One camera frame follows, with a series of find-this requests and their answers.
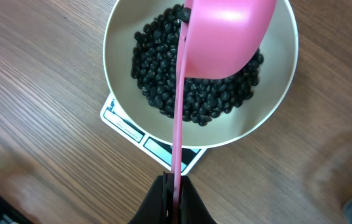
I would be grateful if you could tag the white digital kitchen scale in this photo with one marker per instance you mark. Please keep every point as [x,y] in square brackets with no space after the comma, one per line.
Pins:
[113,116]

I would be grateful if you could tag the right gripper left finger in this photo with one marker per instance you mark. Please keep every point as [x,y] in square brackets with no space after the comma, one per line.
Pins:
[157,207]

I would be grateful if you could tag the black beans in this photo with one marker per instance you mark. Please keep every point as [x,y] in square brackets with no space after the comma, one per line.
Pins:
[154,68]

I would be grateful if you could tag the pink plastic measuring scoop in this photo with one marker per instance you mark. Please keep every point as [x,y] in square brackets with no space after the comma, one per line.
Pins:
[219,39]

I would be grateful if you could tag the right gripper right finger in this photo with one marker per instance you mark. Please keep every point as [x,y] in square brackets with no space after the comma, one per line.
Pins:
[192,209]

